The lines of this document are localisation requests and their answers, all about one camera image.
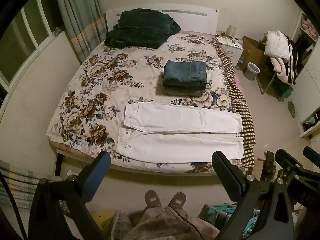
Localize yellow box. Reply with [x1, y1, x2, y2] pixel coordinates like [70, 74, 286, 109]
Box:
[92, 210, 116, 231]

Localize grey trash bin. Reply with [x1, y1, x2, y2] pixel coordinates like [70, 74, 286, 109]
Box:
[243, 62, 260, 81]

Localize pink garment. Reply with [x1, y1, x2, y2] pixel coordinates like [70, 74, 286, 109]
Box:
[271, 56, 288, 83]

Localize black white-striped jacket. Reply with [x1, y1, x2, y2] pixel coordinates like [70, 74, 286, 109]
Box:
[282, 33, 316, 86]

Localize person's legs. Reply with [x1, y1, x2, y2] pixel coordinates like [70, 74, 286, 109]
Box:
[110, 204, 221, 240]

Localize person's left shoe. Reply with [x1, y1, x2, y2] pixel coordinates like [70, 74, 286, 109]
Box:
[144, 190, 163, 208]

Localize folded grey-green pants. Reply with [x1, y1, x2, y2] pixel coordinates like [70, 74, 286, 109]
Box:
[162, 79, 208, 97]

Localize cream cylinder lamp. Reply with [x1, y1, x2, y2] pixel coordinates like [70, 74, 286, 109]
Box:
[226, 25, 237, 39]

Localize white nightstand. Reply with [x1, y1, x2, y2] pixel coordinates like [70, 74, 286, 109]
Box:
[216, 36, 244, 66]

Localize green striped curtain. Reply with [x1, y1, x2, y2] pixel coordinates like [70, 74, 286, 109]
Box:
[53, 0, 108, 64]

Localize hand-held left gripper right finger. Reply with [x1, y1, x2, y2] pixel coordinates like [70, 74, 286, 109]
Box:
[211, 151, 294, 240]

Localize person's shoe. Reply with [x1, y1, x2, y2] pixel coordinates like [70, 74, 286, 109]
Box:
[144, 190, 163, 208]
[167, 192, 187, 210]

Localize folded blue jeans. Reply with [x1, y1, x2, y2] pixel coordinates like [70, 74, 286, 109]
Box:
[163, 60, 208, 84]

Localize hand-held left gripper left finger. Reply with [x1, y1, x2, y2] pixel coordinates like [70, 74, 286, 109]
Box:
[28, 151, 111, 240]

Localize white pants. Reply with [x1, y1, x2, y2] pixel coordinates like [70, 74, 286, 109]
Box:
[116, 102, 245, 163]

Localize metal frame chair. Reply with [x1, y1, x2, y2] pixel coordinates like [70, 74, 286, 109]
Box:
[254, 62, 293, 101]

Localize white wardrobe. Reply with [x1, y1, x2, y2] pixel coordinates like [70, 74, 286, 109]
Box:
[289, 9, 320, 138]

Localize black cable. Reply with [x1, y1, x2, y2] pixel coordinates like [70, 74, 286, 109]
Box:
[0, 169, 27, 240]

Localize striped folded cloth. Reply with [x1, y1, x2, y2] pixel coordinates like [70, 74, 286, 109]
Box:
[0, 159, 63, 208]

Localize window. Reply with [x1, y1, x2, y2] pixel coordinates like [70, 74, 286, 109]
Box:
[0, 0, 66, 99]

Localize brown checked blanket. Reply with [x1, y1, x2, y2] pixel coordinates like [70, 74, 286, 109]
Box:
[214, 38, 257, 168]

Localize person's right shoe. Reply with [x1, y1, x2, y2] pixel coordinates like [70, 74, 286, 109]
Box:
[167, 192, 187, 210]

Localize bed frame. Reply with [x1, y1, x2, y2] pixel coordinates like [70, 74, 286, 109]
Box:
[49, 140, 218, 177]

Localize cardboard box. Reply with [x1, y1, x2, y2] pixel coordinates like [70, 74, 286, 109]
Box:
[241, 36, 272, 68]

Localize dark green folded blanket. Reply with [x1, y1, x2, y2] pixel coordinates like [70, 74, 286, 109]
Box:
[104, 8, 182, 49]

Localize pink folded bedding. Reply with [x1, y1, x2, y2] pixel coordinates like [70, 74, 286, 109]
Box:
[301, 19, 318, 40]

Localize floral blanket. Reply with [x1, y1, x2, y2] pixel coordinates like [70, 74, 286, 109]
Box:
[46, 32, 241, 174]

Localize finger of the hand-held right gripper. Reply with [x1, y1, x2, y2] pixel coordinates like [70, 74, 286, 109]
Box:
[274, 149, 320, 188]
[303, 146, 320, 167]

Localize white puffy jacket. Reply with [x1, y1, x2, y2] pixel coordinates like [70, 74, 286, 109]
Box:
[264, 30, 292, 59]

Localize grey slippers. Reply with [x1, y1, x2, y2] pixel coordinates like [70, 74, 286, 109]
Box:
[287, 101, 297, 117]

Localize white headboard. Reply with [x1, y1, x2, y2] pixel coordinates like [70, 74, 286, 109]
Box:
[105, 3, 220, 36]

